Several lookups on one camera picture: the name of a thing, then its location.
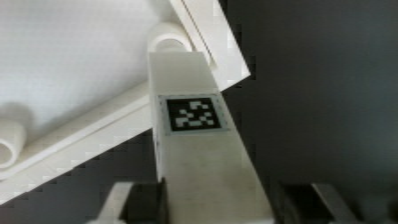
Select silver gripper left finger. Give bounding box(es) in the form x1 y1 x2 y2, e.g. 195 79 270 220
87 182 167 224

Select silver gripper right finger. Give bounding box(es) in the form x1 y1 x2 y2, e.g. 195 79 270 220
275 183 362 224

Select white desk top tray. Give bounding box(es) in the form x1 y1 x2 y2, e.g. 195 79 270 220
0 0 248 205

